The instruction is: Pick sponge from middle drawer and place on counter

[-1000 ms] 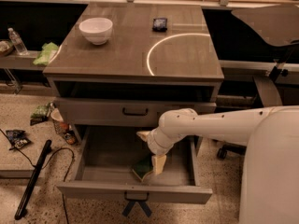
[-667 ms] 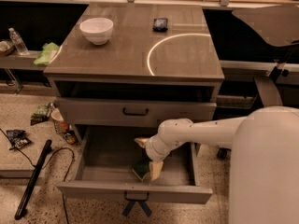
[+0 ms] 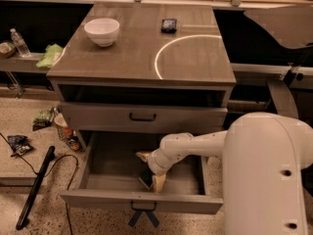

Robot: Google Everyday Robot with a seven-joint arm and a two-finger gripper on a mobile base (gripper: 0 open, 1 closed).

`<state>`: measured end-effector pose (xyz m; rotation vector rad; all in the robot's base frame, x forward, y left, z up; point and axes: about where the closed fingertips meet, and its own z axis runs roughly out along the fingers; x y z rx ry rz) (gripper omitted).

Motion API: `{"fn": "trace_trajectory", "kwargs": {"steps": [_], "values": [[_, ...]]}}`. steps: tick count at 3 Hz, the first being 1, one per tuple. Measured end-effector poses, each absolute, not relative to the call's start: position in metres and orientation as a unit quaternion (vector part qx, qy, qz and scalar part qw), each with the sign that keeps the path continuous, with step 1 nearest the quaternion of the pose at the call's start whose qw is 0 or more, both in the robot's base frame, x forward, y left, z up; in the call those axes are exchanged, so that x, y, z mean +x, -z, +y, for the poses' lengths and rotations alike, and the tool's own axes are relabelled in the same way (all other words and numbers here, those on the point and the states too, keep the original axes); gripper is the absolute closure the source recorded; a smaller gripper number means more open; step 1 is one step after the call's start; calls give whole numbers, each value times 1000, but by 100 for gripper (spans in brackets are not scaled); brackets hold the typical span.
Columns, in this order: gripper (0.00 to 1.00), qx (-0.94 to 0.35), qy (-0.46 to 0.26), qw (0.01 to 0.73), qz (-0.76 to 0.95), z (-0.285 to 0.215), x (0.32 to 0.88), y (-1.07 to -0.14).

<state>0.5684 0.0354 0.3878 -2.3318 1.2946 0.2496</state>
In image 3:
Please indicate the dark blue snack bag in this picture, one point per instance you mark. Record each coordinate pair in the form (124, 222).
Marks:
(19, 144)

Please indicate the open lower grey drawer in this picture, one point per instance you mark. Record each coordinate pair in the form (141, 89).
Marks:
(109, 178)

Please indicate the clear plastic water bottle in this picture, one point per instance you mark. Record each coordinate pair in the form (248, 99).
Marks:
(19, 43)

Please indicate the black long bar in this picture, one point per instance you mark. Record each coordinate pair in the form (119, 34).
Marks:
(22, 221)

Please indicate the grey drawer cabinet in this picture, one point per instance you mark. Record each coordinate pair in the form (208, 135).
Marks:
(144, 66)

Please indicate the light green cloth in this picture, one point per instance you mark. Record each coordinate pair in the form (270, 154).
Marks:
(50, 57)

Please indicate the white ceramic bowl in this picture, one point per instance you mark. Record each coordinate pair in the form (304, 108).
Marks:
(103, 31)

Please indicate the small bowl on shelf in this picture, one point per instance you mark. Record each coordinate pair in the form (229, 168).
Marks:
(7, 49)

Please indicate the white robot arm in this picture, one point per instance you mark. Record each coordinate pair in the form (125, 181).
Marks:
(262, 156)

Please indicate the patterned paper cup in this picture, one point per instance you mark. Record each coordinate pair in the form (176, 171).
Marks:
(63, 130)

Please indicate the closed middle grey drawer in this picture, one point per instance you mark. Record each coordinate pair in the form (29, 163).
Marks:
(142, 119)

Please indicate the green yellow sponge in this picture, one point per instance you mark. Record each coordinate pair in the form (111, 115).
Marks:
(146, 178)

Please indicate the green chip bag on floor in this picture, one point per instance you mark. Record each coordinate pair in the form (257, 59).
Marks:
(44, 119)

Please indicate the dark blue snack packet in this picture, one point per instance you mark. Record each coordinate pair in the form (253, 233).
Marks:
(168, 25)

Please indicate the orange snack packet on floor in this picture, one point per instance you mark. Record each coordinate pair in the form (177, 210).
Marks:
(74, 144)

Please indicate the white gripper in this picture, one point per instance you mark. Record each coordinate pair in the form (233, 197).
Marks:
(158, 163)

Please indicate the blue tape cross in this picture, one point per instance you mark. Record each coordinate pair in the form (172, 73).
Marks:
(144, 215)

